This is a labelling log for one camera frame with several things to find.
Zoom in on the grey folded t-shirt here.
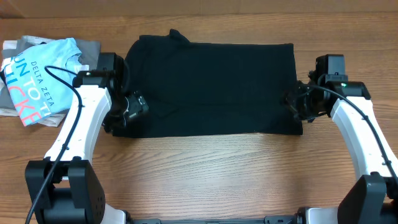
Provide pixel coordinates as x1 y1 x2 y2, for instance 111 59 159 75
1 35 101 110

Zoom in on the black t-shirt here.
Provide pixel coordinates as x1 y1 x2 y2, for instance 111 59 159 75
112 30 303 138

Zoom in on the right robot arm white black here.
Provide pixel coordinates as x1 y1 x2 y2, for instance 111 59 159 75
283 81 397 224

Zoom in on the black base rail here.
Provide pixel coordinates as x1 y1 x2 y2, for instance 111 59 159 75
127 215 303 224

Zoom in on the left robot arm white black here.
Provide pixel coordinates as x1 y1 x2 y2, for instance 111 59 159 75
25 70 148 224

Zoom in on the light blue printed t-shirt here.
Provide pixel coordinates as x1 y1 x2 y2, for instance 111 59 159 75
1 38 90 126

